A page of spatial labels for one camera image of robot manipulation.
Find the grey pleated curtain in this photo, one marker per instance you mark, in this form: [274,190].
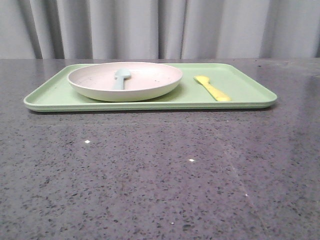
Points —
[159,29]

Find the light green plastic tray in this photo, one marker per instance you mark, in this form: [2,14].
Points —
[57,95]

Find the light blue plastic spoon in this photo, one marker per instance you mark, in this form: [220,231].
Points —
[120,77]

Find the yellow plastic fork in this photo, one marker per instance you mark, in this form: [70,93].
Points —
[217,94]

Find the cream round plate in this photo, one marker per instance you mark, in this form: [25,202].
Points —
[147,81]

